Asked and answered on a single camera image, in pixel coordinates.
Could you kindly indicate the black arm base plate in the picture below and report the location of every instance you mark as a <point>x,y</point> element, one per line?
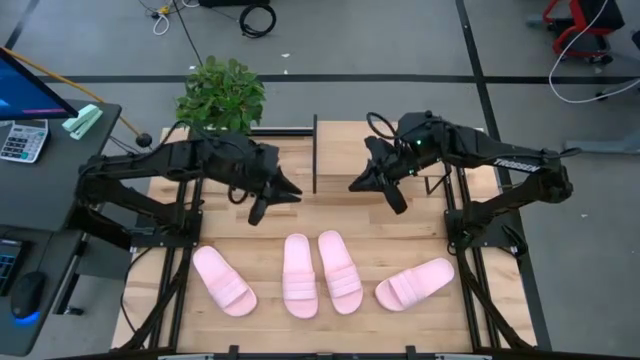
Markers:
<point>150,240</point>
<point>492,241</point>

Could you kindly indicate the black office desk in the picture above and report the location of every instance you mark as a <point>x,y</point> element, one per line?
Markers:
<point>50,190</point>

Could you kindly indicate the mint green stapler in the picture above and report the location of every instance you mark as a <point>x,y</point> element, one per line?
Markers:
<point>82,120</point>

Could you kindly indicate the grey desk calculator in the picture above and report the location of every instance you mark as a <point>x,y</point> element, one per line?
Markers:
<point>22,142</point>

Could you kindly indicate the black box on floor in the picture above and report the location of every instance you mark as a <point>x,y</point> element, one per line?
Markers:
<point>225,2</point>

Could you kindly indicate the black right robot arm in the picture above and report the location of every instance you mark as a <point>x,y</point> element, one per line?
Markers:
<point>500,155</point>

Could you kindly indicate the grey metal stand leg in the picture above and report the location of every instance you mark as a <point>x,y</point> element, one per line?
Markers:
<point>605,146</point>

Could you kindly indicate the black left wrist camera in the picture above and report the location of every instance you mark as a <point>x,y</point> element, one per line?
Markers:
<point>257,212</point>

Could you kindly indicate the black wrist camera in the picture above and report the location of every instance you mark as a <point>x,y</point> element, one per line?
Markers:
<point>396,200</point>
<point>257,212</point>

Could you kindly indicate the black backlit keyboard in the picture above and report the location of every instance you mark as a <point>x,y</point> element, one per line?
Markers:
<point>7,267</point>

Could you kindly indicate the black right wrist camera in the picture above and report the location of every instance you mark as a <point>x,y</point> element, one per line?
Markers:
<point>396,200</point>

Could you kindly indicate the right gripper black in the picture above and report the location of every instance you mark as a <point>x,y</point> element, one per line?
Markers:
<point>405,162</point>

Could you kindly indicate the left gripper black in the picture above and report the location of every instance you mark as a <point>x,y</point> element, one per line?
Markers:
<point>255,170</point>

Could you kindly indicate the black computer mouse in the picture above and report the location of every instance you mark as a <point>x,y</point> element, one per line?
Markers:
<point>27,295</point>

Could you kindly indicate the black aluminium table frame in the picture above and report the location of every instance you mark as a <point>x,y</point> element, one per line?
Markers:
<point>280,356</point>

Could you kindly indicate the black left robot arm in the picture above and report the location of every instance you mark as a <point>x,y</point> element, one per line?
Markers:
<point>145,157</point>

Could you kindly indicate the black frame wooden shelf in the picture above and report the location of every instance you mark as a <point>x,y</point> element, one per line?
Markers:
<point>315,160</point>

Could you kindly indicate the black computer monitor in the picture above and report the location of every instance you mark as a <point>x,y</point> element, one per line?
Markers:
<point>25,92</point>

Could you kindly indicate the pink rubber slide sandal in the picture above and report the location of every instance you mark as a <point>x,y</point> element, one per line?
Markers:
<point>300,280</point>
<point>340,275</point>
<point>225,285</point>
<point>415,285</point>

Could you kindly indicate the red frame black cart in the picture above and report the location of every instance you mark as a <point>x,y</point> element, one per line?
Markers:
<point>600,12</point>

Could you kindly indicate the potted green plant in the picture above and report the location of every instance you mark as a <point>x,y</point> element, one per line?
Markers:
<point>220,95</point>

